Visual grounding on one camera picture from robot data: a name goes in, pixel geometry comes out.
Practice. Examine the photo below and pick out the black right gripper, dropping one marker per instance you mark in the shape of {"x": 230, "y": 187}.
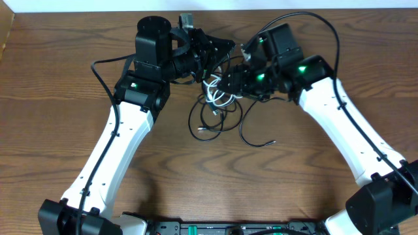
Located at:
{"x": 239, "y": 74}

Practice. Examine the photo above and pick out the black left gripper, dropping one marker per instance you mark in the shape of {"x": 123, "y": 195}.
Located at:
{"x": 204, "y": 50}

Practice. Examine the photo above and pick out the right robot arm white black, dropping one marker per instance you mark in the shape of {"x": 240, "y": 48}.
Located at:
{"x": 387, "y": 182}

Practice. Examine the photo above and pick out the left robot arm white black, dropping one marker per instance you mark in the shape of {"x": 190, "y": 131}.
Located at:
{"x": 164, "y": 55}

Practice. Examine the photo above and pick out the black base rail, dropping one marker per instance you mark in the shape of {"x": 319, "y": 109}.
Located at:
{"x": 183, "y": 228}

